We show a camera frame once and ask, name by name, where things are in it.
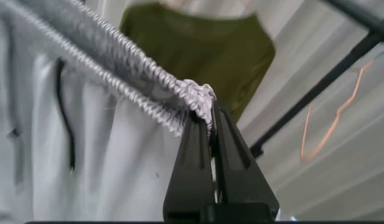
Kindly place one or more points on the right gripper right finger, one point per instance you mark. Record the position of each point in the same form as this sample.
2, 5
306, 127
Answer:
241, 186

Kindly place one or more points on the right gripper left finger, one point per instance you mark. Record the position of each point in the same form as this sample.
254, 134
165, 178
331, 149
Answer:
191, 180

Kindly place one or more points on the pale grey shorts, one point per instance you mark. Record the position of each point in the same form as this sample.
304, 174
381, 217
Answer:
117, 155

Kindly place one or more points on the pink clothes hanger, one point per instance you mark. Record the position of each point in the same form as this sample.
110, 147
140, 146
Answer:
336, 119

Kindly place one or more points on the green long-sleeved shirt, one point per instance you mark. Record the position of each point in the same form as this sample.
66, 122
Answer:
194, 46

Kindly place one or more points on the black clothes rack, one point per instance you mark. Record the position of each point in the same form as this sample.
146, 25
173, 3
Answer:
322, 82

